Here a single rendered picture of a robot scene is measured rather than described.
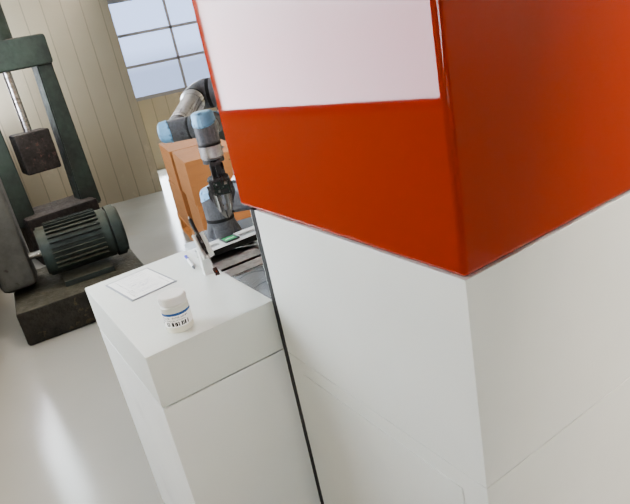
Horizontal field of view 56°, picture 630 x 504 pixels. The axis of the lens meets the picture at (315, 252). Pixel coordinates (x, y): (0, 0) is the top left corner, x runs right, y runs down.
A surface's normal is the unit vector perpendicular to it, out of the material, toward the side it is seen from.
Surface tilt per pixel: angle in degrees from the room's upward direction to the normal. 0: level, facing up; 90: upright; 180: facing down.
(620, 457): 90
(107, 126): 90
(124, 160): 90
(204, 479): 90
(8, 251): 78
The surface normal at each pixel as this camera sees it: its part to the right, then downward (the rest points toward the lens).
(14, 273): 0.42, 0.05
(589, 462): 0.55, 0.21
